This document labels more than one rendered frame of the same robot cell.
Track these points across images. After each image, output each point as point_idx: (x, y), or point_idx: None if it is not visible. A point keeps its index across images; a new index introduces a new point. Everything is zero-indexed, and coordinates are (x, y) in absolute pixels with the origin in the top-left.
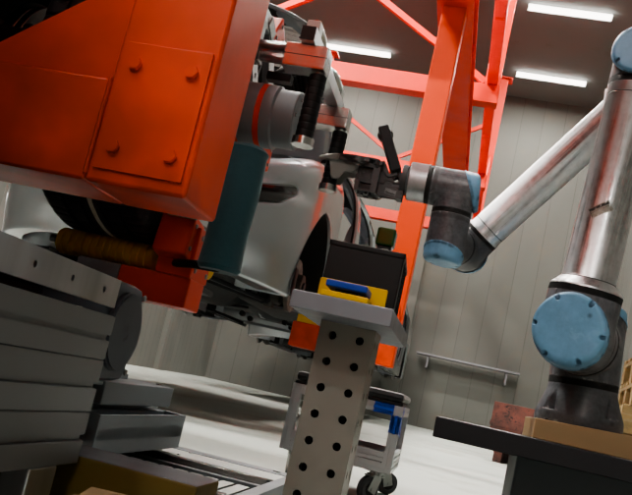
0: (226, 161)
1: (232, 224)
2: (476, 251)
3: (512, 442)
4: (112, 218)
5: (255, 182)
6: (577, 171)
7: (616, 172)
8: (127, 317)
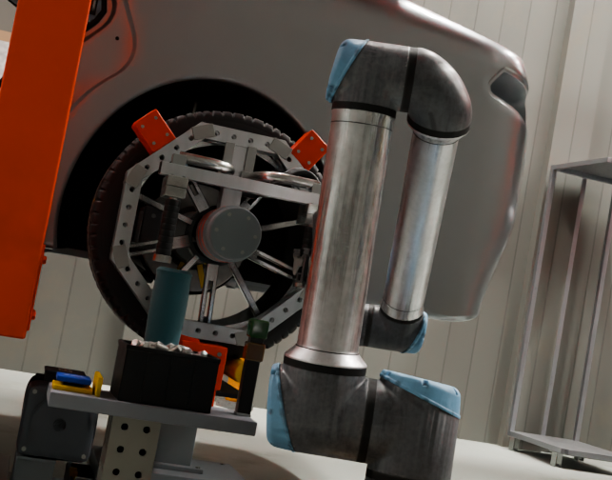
0: (24, 294)
1: (147, 335)
2: (377, 328)
3: None
4: None
5: (161, 297)
6: (420, 214)
7: (316, 220)
8: (57, 413)
